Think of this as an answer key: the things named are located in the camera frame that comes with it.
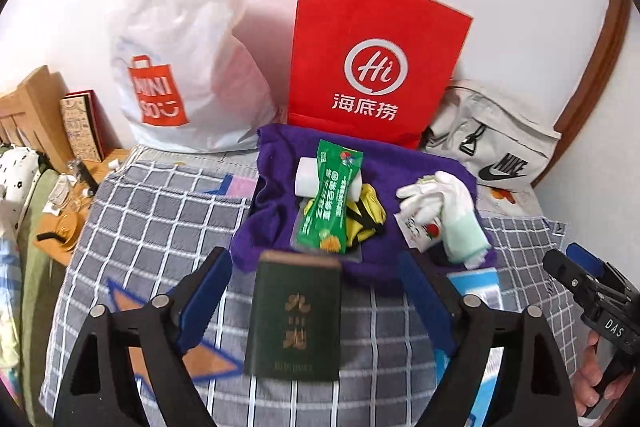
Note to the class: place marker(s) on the red paper bag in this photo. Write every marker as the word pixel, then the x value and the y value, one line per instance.
pixel 325 57

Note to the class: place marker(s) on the amber glass dish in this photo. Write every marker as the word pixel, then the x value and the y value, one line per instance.
pixel 67 229

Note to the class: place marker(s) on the clear glass cup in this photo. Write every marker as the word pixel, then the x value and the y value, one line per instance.
pixel 62 192

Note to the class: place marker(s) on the wooden bedside table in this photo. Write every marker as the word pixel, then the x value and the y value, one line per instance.
pixel 110 156

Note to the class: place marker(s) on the white black-dotted pillow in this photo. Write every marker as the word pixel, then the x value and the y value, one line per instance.
pixel 17 172

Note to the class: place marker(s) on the person's right hand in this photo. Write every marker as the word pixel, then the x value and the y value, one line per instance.
pixel 585 377

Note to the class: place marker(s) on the purple towel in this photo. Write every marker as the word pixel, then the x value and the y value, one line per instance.
pixel 280 207

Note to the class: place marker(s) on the blue cardboard box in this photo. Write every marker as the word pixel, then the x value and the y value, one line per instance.
pixel 480 287

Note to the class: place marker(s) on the olive green blanket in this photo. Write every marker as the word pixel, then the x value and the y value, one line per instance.
pixel 35 307

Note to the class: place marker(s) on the green snack packet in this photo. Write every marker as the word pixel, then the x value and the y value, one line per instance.
pixel 327 207

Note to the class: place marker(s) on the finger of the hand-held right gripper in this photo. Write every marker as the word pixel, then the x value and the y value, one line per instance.
pixel 565 272
pixel 587 257

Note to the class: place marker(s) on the white plastic shopping bag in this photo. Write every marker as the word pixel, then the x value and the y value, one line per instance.
pixel 200 57

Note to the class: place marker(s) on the black stick-shaped object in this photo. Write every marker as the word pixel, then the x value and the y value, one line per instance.
pixel 90 179

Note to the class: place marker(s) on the white printed sachet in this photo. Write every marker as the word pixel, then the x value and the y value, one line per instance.
pixel 425 232

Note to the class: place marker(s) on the white glove with mint cuff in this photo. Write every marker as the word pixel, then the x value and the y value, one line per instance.
pixel 460 227

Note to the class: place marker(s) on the grey waist bag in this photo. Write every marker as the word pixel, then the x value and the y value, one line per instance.
pixel 500 127

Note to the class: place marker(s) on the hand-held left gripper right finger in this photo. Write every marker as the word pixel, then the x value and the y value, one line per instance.
pixel 425 292

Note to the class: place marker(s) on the yellow pouch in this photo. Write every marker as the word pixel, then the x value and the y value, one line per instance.
pixel 370 202

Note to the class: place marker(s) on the white foam block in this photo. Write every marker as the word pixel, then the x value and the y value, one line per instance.
pixel 307 177

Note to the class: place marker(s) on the clear plastic bag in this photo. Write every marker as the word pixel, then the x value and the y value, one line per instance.
pixel 298 232

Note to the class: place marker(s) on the dark green tin box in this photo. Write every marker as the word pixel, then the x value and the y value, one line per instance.
pixel 295 307

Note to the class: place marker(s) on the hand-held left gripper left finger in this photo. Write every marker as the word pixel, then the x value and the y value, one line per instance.
pixel 200 307

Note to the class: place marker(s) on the patterned book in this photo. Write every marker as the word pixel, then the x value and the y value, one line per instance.
pixel 80 127

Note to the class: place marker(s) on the wooden headboard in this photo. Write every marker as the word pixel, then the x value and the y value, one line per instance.
pixel 35 97

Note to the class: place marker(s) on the brown wooden door frame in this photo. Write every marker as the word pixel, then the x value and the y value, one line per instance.
pixel 600 72

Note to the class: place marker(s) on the pastel printed quilt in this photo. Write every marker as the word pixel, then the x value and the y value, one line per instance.
pixel 7 282

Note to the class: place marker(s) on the grey checked blanket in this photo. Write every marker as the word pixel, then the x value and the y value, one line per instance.
pixel 150 217

